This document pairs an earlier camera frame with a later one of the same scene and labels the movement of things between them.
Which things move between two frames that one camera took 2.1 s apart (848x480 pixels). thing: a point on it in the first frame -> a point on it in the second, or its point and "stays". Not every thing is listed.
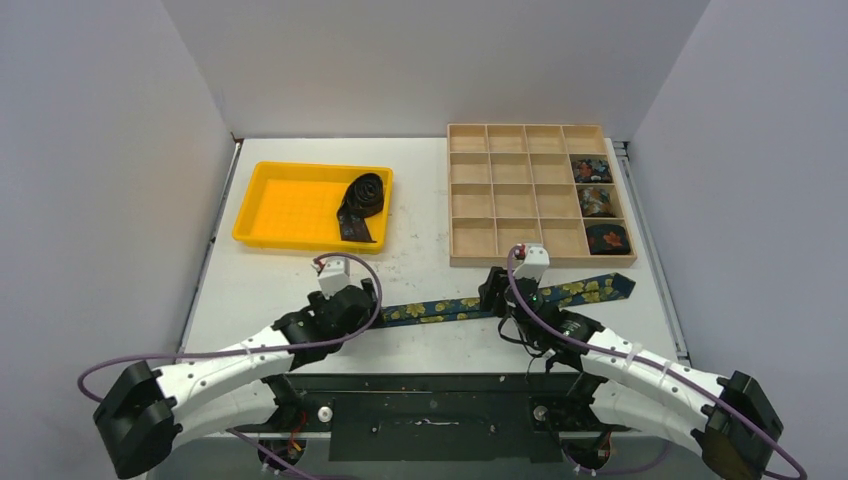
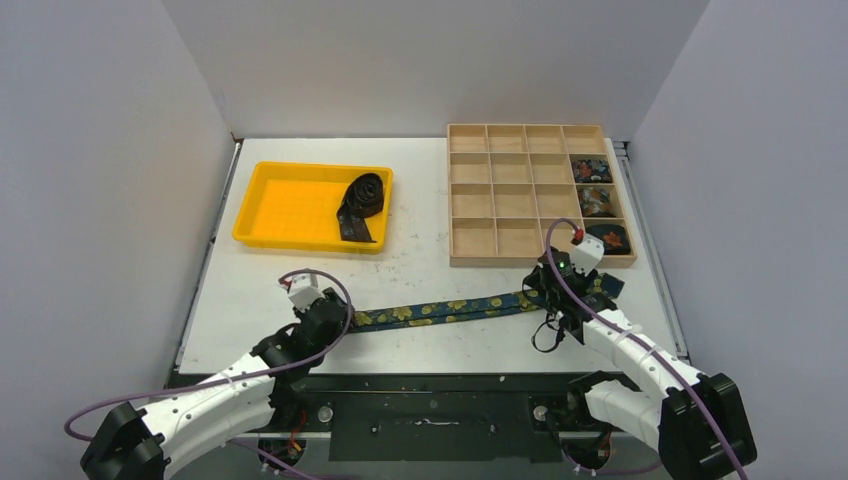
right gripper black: (495, 291) -> (543, 291)
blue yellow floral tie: (552, 294) stays
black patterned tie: (363, 198) stays
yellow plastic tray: (296, 206) stays
